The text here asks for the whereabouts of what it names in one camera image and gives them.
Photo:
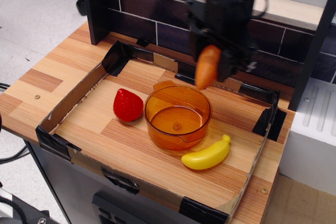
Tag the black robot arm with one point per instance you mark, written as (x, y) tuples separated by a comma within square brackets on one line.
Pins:
[(220, 41)]

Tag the taped cardboard fence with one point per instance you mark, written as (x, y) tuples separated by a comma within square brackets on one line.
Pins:
[(95, 159)]

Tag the black metal bracket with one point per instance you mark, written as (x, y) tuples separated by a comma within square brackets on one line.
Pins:
[(14, 210)]

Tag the dark brick backsplash panel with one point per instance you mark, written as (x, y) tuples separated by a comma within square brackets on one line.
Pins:
[(161, 24)]

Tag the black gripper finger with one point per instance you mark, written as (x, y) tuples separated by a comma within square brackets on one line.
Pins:
[(230, 62), (198, 41)]

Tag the yellow toy banana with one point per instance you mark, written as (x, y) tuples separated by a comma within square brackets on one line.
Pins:
[(208, 157)]

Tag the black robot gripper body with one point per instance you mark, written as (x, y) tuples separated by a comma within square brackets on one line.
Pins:
[(227, 22)]

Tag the transparent orange plastic pot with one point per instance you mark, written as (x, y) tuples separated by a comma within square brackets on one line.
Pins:
[(177, 115)]

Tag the red toy strawberry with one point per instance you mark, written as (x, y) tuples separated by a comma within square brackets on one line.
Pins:
[(127, 105)]

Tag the white ribbed block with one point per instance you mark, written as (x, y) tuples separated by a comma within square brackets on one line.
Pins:
[(309, 154)]

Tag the orange toy carrot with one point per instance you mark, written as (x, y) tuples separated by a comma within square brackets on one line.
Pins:
[(207, 66)]

